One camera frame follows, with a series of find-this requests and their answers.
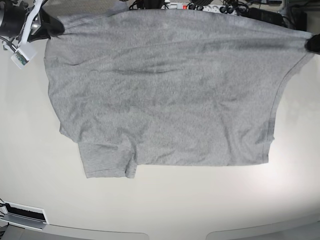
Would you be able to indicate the white power strip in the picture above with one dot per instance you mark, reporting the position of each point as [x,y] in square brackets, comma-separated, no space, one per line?
[238,9]

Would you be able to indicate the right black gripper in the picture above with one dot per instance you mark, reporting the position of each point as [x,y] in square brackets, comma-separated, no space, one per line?
[14,14]

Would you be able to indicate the grey t-shirt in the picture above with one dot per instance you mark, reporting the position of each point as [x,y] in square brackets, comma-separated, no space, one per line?
[170,87]

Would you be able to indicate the white cable tray box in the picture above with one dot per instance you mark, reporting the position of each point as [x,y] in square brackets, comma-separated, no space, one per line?
[24,216]

